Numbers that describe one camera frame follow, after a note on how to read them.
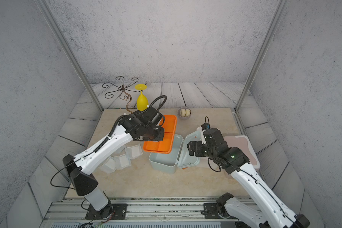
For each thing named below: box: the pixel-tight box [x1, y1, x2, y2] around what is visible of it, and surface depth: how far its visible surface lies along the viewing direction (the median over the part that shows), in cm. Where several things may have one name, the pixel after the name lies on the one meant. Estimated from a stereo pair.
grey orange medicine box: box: [148, 130, 203, 175], surface depth 84 cm
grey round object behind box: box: [177, 106, 192, 120], surface depth 113 cm
